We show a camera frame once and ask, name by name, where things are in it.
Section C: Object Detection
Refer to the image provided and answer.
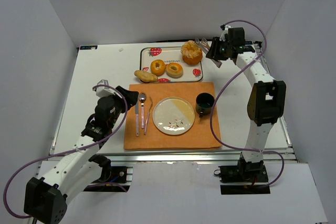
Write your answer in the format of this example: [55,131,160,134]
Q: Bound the metal serving tongs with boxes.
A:
[194,38,222,68]

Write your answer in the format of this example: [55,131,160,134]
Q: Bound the orange cloth placemat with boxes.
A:
[124,82,221,150]

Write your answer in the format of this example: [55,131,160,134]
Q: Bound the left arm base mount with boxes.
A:
[84,155,131,193]

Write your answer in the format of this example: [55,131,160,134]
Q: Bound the white beige ceramic plate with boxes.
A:
[153,97,195,136]

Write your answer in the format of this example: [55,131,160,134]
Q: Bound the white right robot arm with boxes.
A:
[206,25,286,185]

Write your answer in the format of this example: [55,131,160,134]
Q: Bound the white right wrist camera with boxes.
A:
[219,25,232,41]

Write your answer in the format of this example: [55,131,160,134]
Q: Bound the oval brown bread roll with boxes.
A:
[134,70,158,83]

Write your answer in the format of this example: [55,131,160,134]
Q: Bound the light glazed donut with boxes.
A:
[166,62,183,78]

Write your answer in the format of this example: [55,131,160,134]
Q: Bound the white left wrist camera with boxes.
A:
[92,79,114,98]

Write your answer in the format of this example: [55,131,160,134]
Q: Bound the pink handled fork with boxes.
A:
[144,96,153,135]

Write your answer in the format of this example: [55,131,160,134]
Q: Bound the dark green mug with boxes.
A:
[195,92,215,118]

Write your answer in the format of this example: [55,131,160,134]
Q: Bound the pink handled spoon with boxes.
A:
[139,92,146,129]

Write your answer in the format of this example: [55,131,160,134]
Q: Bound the pink handled knife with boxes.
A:
[134,101,140,137]

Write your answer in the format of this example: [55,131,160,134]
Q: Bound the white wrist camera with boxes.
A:
[92,79,114,98]
[219,25,232,41]

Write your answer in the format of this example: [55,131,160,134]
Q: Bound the large sugared round bread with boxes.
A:
[181,40,203,65]

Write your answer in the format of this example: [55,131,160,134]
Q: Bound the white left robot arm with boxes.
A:
[24,84,139,223]

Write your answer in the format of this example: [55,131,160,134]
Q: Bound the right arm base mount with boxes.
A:
[213,157,270,195]

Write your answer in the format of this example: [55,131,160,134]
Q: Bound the orange glazed donut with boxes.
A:
[150,59,166,77]

